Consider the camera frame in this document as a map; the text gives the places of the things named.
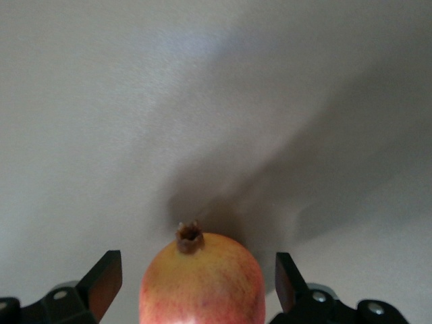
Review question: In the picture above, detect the red pomegranate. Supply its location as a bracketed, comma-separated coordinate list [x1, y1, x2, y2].
[138, 218, 267, 324]

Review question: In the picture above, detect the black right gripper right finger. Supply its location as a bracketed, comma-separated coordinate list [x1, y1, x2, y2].
[269, 252, 359, 324]

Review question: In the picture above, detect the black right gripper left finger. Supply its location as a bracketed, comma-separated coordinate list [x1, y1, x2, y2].
[20, 249, 123, 324]

